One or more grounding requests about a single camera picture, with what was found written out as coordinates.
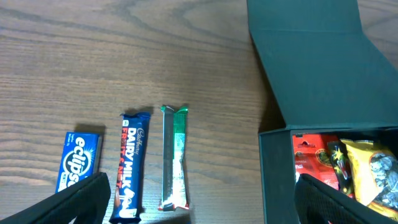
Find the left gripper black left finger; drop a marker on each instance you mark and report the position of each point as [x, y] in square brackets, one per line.
[83, 202]

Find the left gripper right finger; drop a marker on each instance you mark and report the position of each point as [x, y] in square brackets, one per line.
[317, 202]

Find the red snack bag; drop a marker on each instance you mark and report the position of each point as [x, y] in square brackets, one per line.
[312, 157]

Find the blue Eclipse gum pack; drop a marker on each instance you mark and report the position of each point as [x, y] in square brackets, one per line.
[80, 158]

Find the black Haribo candy bag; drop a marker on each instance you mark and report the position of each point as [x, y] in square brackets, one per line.
[340, 163]

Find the yellow candy bag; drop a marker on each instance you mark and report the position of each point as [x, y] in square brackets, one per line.
[374, 171]

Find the green chocolate bar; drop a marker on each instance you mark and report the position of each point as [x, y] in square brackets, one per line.
[174, 191]

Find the purple Dairy Milk bar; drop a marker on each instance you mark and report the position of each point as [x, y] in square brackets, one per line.
[128, 191]

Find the dark green box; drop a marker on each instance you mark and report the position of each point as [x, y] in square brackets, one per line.
[327, 78]

